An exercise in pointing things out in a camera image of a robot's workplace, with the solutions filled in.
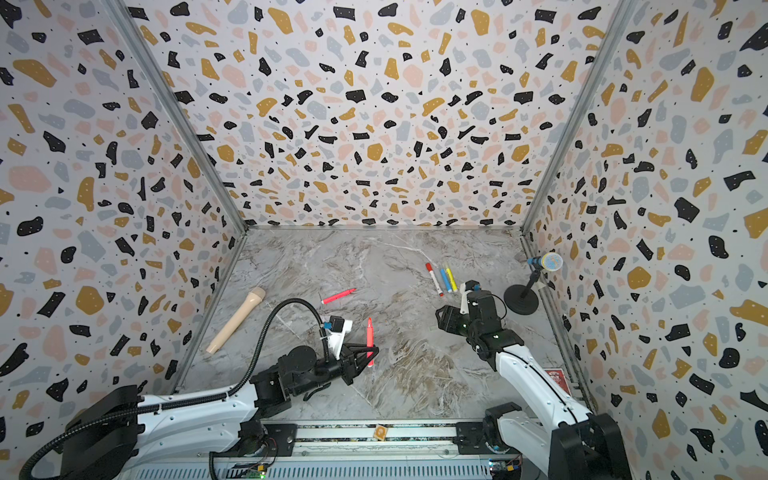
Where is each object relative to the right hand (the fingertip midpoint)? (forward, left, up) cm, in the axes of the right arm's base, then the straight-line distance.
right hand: (446, 313), depth 86 cm
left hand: (-15, +17, +7) cm, 24 cm away
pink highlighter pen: (-12, +20, +8) cm, 25 cm away
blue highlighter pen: (+16, -3, -10) cm, 19 cm away
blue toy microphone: (+7, -26, +15) cm, 31 cm away
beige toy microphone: (0, +64, -7) cm, 65 cm away
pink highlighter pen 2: (+11, +35, -9) cm, 38 cm away
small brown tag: (-29, +17, -10) cm, 35 cm away
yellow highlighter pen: (+23, -3, -10) cm, 25 cm away
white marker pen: (+25, +4, -10) cm, 27 cm away
